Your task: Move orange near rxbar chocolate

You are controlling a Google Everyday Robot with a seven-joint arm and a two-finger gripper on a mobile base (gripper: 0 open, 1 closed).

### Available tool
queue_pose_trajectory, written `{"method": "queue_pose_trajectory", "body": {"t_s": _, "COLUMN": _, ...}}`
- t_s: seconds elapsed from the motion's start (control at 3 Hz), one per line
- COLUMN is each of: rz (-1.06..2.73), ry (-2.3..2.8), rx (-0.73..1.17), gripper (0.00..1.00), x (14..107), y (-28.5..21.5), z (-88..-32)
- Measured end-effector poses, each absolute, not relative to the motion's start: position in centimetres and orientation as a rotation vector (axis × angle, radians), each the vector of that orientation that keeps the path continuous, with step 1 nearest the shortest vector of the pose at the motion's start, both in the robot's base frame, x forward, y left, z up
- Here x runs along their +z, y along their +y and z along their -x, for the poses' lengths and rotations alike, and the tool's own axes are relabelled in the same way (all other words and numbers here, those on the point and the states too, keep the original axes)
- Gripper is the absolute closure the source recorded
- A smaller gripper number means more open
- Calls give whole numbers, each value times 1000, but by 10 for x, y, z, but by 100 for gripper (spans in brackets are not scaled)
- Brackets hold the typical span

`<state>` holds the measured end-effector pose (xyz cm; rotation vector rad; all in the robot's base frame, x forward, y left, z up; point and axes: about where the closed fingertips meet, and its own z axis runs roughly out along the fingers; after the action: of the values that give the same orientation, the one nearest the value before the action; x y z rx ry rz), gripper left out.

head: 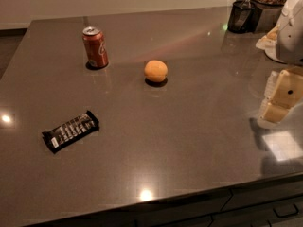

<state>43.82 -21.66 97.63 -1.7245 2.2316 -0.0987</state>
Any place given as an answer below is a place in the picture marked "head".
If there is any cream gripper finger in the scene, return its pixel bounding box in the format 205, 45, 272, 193
256, 26, 280, 62
258, 67, 303, 124

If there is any orange fruit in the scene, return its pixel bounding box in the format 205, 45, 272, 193
144, 60, 168, 83

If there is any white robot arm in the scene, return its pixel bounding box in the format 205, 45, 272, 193
256, 0, 303, 129

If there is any black rxbar chocolate bar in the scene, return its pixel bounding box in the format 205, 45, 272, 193
42, 111, 99, 153

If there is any black mesh pen cup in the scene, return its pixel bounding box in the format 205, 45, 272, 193
227, 1, 254, 33

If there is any red soda can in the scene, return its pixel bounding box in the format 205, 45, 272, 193
82, 26, 109, 68

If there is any drawer handle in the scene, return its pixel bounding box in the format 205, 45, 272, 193
273, 204, 300, 218

